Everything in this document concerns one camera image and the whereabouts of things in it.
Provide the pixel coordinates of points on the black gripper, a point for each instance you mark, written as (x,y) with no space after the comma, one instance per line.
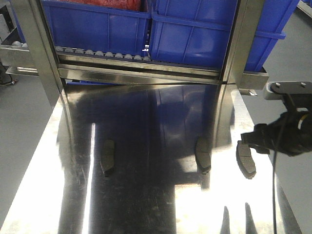
(291,134)

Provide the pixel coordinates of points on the grey brake pad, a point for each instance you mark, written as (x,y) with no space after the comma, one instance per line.
(107,160)
(203,155)
(245,161)

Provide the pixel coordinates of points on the right blue plastic bin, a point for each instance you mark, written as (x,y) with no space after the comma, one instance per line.
(197,32)

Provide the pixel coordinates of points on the blue plastic bin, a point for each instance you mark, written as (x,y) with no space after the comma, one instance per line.
(197,32)
(97,28)

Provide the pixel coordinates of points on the left blue plastic bin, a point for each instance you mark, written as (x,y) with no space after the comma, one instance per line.
(97,28)

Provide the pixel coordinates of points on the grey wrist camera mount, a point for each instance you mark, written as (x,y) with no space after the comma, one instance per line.
(276,90)

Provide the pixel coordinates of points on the stainless steel roller rack frame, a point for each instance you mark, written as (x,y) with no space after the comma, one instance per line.
(41,59)

